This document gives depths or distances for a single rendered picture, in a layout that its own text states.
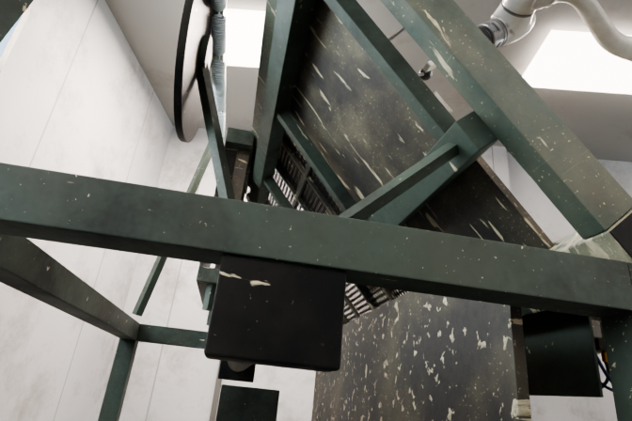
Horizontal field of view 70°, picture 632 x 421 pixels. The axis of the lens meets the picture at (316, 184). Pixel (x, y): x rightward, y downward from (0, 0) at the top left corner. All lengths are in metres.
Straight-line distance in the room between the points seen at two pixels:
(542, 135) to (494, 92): 0.13
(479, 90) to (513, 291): 0.41
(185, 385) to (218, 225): 3.79
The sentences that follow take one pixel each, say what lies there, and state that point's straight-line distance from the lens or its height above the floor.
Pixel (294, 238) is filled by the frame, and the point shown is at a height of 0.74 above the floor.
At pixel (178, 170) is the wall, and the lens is 5.07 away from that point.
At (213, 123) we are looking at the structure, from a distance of 1.94.
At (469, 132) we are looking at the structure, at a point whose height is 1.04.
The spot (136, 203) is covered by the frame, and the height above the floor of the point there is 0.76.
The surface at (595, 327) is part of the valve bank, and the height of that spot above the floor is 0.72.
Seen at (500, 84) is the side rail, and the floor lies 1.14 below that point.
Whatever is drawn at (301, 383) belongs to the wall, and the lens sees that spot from 4.32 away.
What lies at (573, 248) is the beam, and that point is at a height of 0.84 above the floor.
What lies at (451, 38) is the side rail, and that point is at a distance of 1.06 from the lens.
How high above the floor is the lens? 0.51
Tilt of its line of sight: 25 degrees up
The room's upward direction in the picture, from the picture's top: 6 degrees clockwise
